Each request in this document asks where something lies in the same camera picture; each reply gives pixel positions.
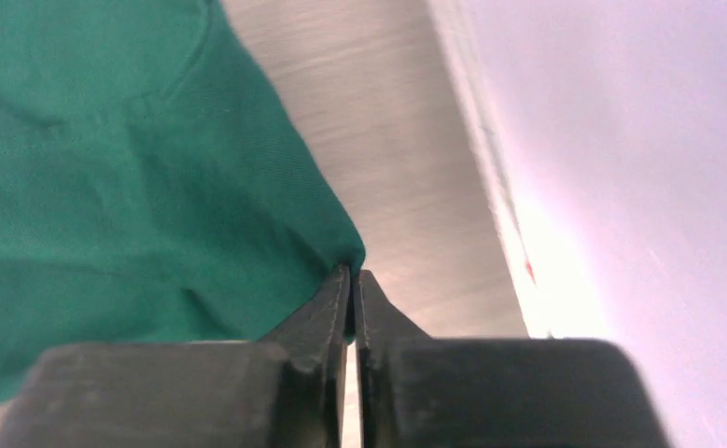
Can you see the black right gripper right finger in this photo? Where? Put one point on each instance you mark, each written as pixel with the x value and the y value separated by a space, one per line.
pixel 421 391

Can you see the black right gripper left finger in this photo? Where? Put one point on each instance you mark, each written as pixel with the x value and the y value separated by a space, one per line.
pixel 284 390

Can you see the green surgical drape cloth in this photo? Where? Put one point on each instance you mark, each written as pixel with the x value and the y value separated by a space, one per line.
pixel 152 185

